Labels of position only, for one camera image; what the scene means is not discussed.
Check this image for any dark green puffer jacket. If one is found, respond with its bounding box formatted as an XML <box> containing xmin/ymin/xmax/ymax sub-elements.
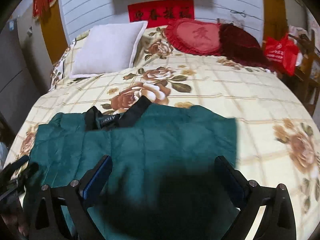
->
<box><xmin>23</xmin><ymin>103</ymin><xmax>238</xmax><ymax>239</ymax></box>

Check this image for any floral cream bed sheet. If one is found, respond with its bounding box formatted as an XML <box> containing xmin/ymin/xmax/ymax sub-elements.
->
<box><xmin>6</xmin><ymin>27</ymin><xmax>319</xmax><ymax>239</ymax></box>

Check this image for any grey refrigerator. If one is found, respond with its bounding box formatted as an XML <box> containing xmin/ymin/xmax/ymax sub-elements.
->
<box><xmin>1</xmin><ymin>21</ymin><xmax>36</xmax><ymax>134</ymax></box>

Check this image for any wooden chair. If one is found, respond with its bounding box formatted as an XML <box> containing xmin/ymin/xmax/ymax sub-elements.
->
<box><xmin>288</xmin><ymin>30</ymin><xmax>319</xmax><ymax>116</ymax></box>

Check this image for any white square pillow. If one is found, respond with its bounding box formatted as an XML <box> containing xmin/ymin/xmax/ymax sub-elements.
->
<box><xmin>69</xmin><ymin>21</ymin><xmax>148</xmax><ymax>79</ymax></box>

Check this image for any red shopping bag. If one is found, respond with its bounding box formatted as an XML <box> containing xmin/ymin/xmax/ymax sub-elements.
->
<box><xmin>264</xmin><ymin>33</ymin><xmax>299</xmax><ymax>76</ymax></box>

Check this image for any dark red velvet cushion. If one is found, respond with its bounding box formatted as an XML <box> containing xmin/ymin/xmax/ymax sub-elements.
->
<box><xmin>219</xmin><ymin>24</ymin><xmax>270</xmax><ymax>69</ymax></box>

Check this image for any red heart-shaped cushion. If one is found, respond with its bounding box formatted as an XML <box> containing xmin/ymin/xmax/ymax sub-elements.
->
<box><xmin>164</xmin><ymin>18</ymin><xmax>221</xmax><ymax>56</ymax></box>

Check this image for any red calligraphy banner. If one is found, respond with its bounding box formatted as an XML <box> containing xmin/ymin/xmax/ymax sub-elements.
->
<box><xmin>127</xmin><ymin>0</ymin><xmax>195</xmax><ymax>28</ymax></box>

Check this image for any red fringed wall pennant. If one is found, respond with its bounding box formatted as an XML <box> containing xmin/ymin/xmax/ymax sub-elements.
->
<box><xmin>32</xmin><ymin>0</ymin><xmax>57</xmax><ymax>18</ymax></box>

